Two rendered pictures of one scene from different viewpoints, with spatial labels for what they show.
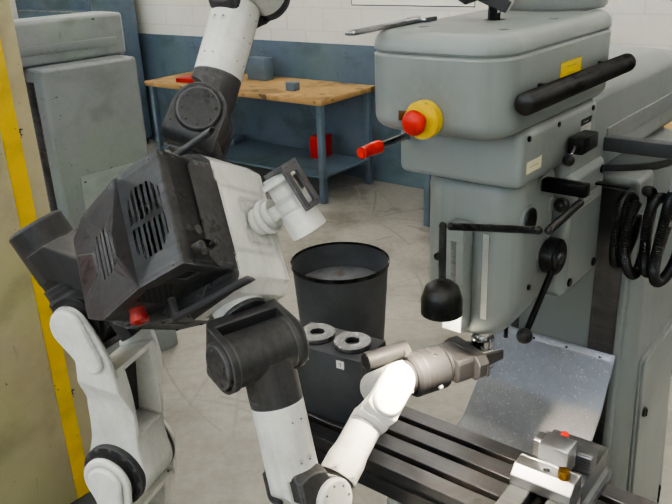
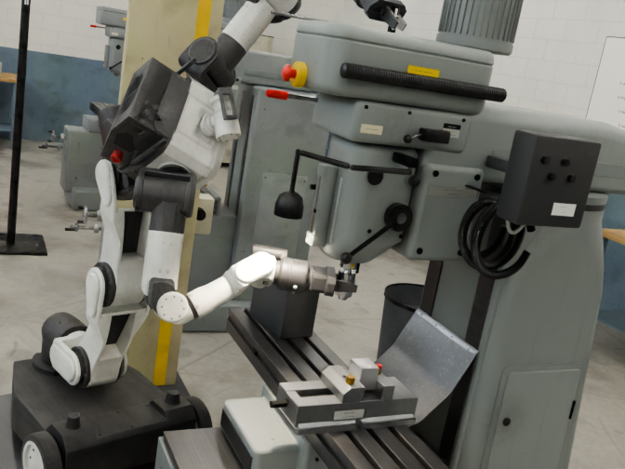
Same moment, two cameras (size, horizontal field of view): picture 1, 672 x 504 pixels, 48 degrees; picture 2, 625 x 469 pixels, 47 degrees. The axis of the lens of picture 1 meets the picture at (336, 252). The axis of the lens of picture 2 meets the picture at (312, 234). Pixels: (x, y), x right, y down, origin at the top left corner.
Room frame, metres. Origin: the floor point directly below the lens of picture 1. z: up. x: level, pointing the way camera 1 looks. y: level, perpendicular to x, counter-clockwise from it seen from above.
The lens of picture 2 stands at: (-0.38, -0.97, 1.82)
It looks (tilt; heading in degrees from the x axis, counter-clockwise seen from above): 14 degrees down; 25
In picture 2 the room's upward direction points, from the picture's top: 10 degrees clockwise
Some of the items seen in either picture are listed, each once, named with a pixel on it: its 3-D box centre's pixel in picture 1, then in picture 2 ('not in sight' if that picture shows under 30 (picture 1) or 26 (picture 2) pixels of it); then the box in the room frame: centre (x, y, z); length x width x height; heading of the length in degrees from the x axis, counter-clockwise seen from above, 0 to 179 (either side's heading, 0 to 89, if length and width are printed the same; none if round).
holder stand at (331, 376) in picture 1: (336, 371); (284, 296); (1.63, 0.01, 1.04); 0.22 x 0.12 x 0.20; 58
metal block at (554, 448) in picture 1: (557, 454); (363, 373); (1.25, -0.43, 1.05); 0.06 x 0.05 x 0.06; 52
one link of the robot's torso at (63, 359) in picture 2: not in sight; (89, 358); (1.41, 0.61, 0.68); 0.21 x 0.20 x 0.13; 69
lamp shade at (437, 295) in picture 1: (441, 296); (289, 203); (1.18, -0.18, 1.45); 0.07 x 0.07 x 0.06
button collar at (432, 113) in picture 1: (423, 119); (299, 74); (1.18, -0.15, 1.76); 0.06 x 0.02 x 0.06; 51
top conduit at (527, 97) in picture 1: (580, 80); (426, 83); (1.29, -0.43, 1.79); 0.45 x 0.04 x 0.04; 141
